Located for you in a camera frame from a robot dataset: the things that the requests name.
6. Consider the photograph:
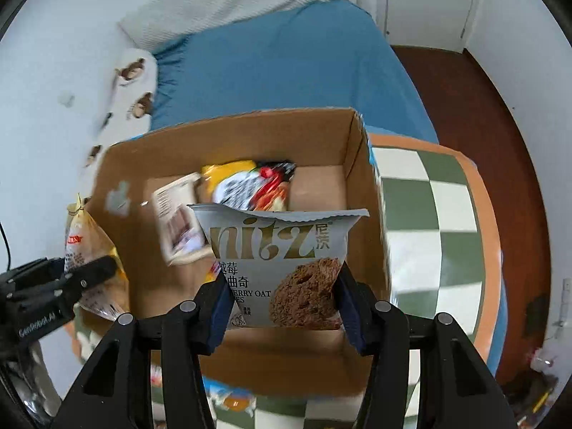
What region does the yellow pastry packet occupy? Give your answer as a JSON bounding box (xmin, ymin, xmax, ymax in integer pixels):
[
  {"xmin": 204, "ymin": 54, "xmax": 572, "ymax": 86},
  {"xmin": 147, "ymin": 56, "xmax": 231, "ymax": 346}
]
[{"xmin": 65, "ymin": 193, "xmax": 130, "ymax": 322}]

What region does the beige wafer packet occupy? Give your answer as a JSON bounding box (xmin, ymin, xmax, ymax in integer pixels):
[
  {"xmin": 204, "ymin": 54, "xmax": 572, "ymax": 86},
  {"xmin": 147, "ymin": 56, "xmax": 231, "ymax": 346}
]
[{"xmin": 152, "ymin": 172, "xmax": 215, "ymax": 265}]

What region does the pile of floor clutter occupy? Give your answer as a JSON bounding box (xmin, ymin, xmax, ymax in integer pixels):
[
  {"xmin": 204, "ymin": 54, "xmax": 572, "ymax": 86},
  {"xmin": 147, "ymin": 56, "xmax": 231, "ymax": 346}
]
[{"xmin": 505, "ymin": 340, "xmax": 564, "ymax": 426}]

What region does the orange-rimmed table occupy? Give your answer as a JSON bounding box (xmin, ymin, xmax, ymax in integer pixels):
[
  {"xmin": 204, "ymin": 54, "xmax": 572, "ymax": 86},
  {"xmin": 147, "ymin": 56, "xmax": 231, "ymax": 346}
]
[{"xmin": 369, "ymin": 134, "xmax": 504, "ymax": 358}]

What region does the grey cookie packet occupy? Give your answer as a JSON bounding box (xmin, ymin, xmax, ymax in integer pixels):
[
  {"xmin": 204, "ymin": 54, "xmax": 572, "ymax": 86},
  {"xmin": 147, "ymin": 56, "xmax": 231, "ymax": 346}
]
[{"xmin": 188, "ymin": 203, "xmax": 370, "ymax": 331}]

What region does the yellow and black snack packet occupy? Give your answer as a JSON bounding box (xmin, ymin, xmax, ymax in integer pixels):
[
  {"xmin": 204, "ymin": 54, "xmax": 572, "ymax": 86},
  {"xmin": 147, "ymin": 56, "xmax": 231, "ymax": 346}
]
[{"xmin": 199, "ymin": 158, "xmax": 298, "ymax": 213}]

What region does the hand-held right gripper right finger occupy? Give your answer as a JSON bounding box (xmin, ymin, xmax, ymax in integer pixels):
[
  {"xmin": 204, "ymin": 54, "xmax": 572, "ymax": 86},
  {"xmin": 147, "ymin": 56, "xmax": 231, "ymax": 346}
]
[{"xmin": 333, "ymin": 263, "xmax": 519, "ymax": 429}]

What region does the white pillow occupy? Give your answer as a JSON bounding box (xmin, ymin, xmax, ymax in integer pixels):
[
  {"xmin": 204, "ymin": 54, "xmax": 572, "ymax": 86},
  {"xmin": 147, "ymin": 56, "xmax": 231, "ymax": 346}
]
[{"xmin": 118, "ymin": 0, "xmax": 358, "ymax": 50}]

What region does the green checkered tablecloth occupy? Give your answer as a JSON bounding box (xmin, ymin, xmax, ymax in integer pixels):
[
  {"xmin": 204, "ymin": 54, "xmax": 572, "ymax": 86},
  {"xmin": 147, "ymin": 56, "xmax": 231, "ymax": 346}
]
[{"xmin": 74, "ymin": 145, "xmax": 492, "ymax": 429}]

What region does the blue bed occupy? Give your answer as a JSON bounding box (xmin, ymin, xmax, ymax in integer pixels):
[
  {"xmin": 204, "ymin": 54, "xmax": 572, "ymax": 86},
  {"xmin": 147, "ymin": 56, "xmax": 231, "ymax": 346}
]
[{"xmin": 149, "ymin": 0, "xmax": 507, "ymax": 376}]

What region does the brown cardboard box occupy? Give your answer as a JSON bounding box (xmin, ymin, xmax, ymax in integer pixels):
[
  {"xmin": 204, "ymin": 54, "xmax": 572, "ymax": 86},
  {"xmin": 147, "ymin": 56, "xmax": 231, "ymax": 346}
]
[{"xmin": 80, "ymin": 107, "xmax": 392, "ymax": 398}]

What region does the black cable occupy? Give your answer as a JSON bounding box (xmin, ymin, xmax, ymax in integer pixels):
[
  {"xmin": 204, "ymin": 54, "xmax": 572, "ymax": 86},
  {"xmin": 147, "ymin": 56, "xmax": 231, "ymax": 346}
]
[{"xmin": 0, "ymin": 221, "xmax": 12, "ymax": 274}]

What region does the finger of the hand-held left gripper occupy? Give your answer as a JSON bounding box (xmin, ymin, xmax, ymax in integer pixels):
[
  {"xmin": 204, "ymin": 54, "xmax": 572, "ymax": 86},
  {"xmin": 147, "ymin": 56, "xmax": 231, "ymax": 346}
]
[{"xmin": 58, "ymin": 255, "xmax": 119, "ymax": 307}]

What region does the blue and orange snack packet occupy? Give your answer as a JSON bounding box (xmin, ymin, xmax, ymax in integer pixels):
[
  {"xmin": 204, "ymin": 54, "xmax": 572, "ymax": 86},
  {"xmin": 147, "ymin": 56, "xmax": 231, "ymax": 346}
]
[{"xmin": 203, "ymin": 378, "xmax": 256, "ymax": 414}]

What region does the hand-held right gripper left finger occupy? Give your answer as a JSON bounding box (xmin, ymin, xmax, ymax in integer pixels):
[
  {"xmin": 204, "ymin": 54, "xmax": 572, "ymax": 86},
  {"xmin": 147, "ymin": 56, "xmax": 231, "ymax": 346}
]
[{"xmin": 54, "ymin": 273, "xmax": 238, "ymax": 429}]

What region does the white door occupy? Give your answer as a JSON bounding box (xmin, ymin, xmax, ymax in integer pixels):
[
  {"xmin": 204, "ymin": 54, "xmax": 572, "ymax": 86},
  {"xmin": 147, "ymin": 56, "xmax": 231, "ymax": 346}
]
[{"xmin": 384, "ymin": 0, "xmax": 485, "ymax": 53}]

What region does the bear print pillow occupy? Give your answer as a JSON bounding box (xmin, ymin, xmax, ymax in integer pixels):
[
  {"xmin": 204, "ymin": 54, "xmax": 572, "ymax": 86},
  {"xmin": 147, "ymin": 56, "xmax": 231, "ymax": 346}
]
[{"xmin": 83, "ymin": 47, "xmax": 158, "ymax": 168}]

